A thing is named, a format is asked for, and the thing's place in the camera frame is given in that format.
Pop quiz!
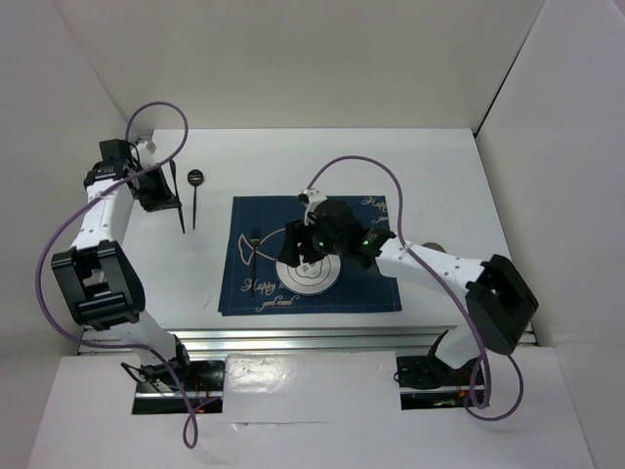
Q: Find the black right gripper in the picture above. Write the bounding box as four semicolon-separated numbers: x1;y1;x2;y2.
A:
276;215;346;267

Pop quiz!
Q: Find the black table knife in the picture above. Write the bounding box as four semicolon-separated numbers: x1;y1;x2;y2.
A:
169;159;187;235

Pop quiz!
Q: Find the white round plate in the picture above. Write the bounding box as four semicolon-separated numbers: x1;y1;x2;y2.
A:
275;255;341;296

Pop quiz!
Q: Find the navy fish placemat cloth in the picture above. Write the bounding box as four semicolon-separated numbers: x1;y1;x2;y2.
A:
218;195;401;317

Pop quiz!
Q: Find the black fork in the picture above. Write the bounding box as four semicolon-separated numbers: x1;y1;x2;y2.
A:
249;228;262;299

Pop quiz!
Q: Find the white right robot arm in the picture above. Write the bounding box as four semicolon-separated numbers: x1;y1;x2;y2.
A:
278;199;538;383

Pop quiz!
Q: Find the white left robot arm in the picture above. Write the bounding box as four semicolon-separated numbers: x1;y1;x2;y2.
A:
51;139;194;391

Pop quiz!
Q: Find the black spoon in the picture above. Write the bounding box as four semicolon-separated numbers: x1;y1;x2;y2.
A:
187;169;205;229

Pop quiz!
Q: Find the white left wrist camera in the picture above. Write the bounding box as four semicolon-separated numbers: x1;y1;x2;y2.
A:
136;140;156;165

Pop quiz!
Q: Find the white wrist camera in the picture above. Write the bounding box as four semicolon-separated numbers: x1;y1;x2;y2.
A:
136;140;156;165
298;189;327;226

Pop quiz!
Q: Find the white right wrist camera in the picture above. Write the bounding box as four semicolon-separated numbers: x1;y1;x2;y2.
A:
298;189;327;226

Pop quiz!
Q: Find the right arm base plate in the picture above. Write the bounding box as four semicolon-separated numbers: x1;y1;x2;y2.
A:
394;356;477;410

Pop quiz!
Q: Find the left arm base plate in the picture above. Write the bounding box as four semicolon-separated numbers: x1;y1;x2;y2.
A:
121;358;226;415

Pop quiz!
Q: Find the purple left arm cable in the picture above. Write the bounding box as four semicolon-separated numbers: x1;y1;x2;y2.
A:
36;101;216;450

